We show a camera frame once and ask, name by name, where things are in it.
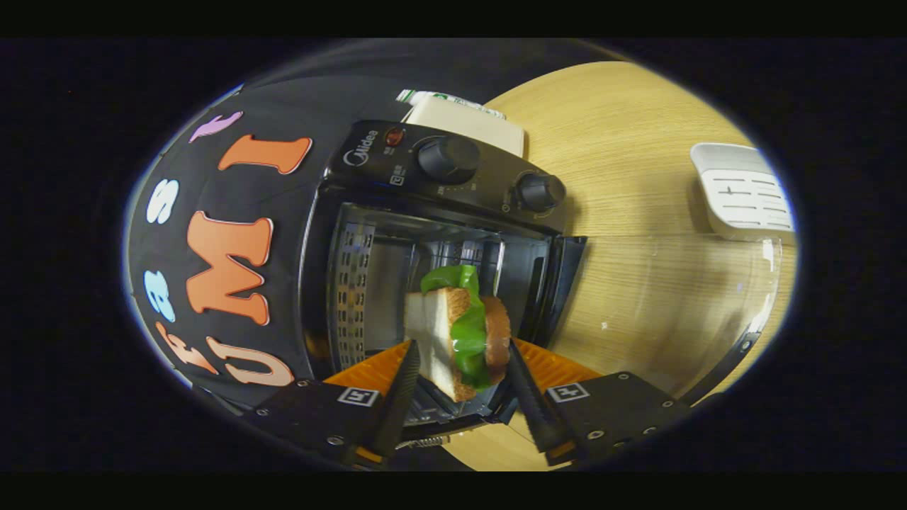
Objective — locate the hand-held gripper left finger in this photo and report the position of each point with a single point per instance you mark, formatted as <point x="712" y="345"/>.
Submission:
<point x="397" y="404"/>

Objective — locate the white rectangular tray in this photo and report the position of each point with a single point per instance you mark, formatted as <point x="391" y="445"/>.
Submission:
<point x="744" y="198"/>

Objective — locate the lettuce sandwich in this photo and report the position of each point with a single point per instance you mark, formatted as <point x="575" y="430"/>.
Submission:
<point x="443" y="333"/>

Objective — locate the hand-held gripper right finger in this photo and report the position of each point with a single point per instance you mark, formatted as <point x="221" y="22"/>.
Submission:
<point x="531" y="404"/>

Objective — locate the black toaster oven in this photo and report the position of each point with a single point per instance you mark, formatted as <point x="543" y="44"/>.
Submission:
<point x="397" y="170"/>

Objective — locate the white bottle with green label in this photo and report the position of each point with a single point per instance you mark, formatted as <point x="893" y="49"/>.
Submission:
<point x="425" y="97"/>

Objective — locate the white pop-up toaster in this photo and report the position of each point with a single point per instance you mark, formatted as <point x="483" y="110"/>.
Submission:
<point x="468" y="124"/>

